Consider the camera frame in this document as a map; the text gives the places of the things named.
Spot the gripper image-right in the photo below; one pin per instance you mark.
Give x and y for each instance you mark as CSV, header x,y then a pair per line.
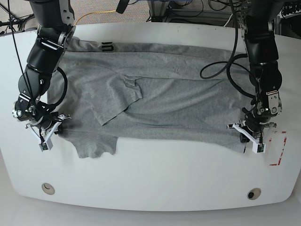
x,y
251,129

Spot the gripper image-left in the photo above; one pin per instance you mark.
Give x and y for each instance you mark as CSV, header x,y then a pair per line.
x,y
47,126

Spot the grey printed T-shirt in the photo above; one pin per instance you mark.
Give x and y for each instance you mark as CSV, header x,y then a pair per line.
x,y
147,91

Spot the black robot arm image-left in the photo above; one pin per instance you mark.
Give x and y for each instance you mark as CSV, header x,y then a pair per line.
x,y
56,28

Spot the red tape rectangle marking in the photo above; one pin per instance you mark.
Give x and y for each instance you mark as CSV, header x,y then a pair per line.
x,y
275,147

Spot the black tripod stand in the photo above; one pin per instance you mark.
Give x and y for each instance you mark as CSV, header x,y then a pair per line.
x,y
14,23

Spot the white power strip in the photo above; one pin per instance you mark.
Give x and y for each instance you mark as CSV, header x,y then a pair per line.
x,y
289,11

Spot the black cylinder object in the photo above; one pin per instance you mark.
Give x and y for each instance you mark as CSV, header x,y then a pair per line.
x,y
122,5

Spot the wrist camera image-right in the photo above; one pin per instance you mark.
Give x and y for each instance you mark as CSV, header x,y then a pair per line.
x,y
259,147

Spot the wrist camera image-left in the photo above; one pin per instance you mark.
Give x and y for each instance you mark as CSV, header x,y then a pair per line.
x,y
46,145

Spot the right table cable grommet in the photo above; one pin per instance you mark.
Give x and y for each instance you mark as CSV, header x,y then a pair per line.
x,y
254,194

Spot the table cable grommet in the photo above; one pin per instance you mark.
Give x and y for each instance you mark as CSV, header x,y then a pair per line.
x,y
254,194
48,188

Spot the left table cable grommet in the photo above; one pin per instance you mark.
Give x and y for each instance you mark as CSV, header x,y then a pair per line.
x,y
48,188

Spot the aluminium frame base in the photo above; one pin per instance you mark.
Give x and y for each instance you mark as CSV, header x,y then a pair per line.
x,y
157,9

